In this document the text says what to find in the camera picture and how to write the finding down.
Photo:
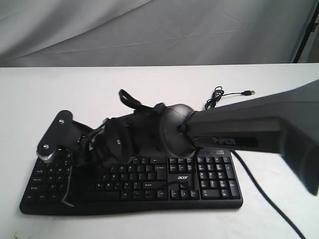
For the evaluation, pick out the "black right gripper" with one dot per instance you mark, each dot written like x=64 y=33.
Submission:
x=103 y=148

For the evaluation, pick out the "black acer keyboard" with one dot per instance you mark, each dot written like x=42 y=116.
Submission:
x=206 y=181

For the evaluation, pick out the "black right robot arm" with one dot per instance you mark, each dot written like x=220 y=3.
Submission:
x=286 y=123

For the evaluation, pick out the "grey backdrop cloth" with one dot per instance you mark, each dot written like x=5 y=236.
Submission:
x=92 y=33

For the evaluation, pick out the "black tripod stand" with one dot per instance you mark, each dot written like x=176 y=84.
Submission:
x=310 y=27

